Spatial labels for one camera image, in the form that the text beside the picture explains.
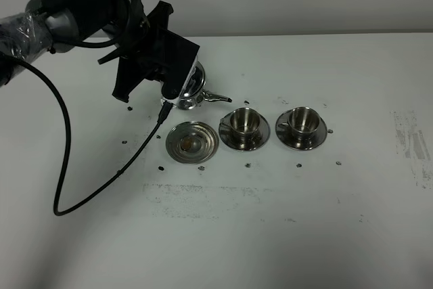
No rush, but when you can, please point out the right stainless steel teacup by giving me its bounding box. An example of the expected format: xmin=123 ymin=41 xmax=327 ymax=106
xmin=277 ymin=107 xmax=321 ymax=140

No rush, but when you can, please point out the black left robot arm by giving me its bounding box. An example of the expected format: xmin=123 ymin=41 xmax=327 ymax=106
xmin=1 ymin=0 xmax=183 ymax=102

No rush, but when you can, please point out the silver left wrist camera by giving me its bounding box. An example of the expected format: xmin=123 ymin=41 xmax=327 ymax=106
xmin=159 ymin=30 xmax=200 ymax=106

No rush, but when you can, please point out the stainless steel teacup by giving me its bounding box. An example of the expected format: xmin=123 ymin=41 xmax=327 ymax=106
xmin=219 ymin=108 xmax=260 ymax=141
xmin=277 ymin=107 xmax=321 ymax=140

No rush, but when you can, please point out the black left camera cable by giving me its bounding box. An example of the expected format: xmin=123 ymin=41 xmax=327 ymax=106
xmin=52 ymin=99 xmax=173 ymax=217

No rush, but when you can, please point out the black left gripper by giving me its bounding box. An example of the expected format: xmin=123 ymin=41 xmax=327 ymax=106
xmin=97 ymin=0 xmax=175 ymax=104

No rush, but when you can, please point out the stainless steel teapot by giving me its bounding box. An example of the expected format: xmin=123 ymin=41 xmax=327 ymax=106
xmin=175 ymin=62 xmax=232 ymax=110

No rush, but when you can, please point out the left steel cup saucer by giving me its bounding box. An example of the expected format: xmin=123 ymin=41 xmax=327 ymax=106
xmin=219 ymin=113 xmax=271 ymax=152

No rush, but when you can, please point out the steel cup saucer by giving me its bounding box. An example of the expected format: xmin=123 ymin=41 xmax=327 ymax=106
xmin=219 ymin=113 xmax=271 ymax=152
xmin=275 ymin=111 xmax=328 ymax=151

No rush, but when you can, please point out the left stainless steel teacup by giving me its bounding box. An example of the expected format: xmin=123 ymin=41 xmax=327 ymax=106
xmin=219 ymin=108 xmax=260 ymax=141

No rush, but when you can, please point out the steel teapot saucer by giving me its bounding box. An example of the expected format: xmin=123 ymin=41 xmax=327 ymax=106
xmin=165 ymin=121 xmax=219 ymax=164

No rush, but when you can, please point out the right steel cup saucer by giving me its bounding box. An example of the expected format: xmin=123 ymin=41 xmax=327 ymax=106
xmin=275 ymin=111 xmax=328 ymax=151

